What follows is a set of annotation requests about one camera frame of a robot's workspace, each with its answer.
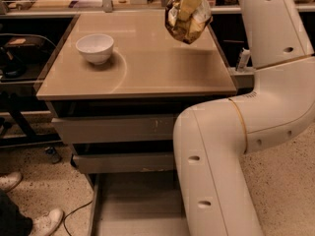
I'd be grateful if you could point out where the white marker bottle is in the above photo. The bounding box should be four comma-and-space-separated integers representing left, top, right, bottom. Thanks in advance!
235, 48, 251, 72

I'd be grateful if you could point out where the dark trouser leg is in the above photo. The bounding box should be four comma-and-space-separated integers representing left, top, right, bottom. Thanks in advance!
0, 190, 32, 236

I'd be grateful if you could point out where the grey top drawer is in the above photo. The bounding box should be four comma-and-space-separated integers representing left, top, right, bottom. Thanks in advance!
52, 114, 175, 144

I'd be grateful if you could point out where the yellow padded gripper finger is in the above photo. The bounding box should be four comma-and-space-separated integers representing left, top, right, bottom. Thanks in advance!
178, 0, 202, 22

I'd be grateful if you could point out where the white shoe near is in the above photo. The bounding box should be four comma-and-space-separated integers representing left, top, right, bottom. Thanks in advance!
30, 208, 64, 236

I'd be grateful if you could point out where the grey open bottom drawer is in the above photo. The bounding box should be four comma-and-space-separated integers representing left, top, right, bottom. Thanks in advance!
88, 171, 190, 236

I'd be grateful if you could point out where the grey drawer cabinet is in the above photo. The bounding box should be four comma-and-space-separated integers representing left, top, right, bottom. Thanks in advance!
36, 10, 238, 182

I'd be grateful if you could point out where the white ceramic bowl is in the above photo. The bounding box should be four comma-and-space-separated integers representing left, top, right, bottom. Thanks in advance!
76, 33, 114, 65

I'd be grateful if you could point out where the black floor cable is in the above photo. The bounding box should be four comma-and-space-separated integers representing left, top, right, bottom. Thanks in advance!
62, 199, 95, 236

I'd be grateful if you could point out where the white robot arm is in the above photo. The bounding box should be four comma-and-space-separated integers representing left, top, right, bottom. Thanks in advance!
173, 0, 315, 236

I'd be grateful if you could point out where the grey middle drawer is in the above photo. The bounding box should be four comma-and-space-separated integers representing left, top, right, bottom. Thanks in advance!
73, 152, 174, 174

